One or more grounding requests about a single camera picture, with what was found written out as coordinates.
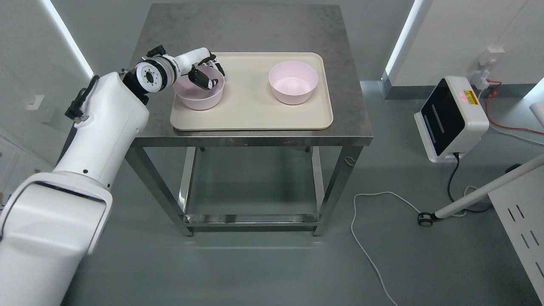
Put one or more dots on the white perforated cabinet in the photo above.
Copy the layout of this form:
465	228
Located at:
519	205

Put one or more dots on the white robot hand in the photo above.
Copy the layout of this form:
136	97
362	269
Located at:
185	63

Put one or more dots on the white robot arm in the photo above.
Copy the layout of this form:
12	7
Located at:
54	220

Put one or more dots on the white black charging dock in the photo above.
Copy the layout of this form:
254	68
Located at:
452	121

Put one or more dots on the white wall socket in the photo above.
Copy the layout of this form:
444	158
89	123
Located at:
489	57

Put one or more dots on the stainless steel table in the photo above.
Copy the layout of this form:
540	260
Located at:
256	27

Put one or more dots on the beige plastic tray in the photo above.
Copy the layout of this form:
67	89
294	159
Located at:
248	102

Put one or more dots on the white stand leg with caster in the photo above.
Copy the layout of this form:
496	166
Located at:
426	219

